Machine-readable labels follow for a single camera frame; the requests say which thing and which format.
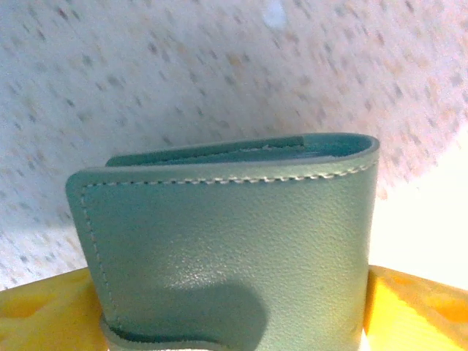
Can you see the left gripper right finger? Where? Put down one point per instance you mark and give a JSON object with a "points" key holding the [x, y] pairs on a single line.
{"points": [[420, 318]]}

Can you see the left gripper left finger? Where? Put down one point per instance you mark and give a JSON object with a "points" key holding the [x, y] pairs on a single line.
{"points": [[40, 318]]}

